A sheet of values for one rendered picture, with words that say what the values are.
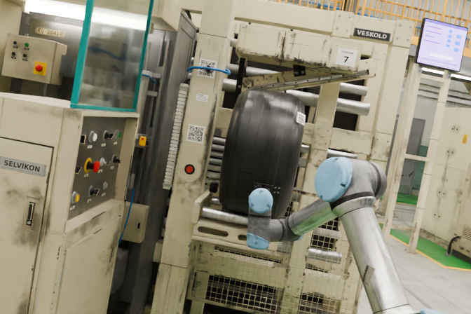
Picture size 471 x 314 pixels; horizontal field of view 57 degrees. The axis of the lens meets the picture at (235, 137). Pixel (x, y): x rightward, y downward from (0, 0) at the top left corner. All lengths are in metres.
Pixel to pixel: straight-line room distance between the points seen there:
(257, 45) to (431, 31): 3.91
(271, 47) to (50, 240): 1.34
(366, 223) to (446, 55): 4.93
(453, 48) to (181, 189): 4.62
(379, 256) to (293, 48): 1.31
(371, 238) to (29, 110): 1.01
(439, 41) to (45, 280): 5.23
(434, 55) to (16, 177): 5.14
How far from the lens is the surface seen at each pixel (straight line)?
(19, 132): 1.42
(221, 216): 1.86
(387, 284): 1.10
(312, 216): 1.40
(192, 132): 1.92
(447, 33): 5.98
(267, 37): 2.18
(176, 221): 1.98
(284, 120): 1.73
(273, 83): 2.29
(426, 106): 13.01
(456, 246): 6.59
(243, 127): 1.71
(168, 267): 2.05
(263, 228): 1.42
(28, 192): 1.42
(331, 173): 1.14
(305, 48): 2.18
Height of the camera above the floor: 1.34
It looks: 3 degrees down
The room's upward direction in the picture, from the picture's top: 10 degrees clockwise
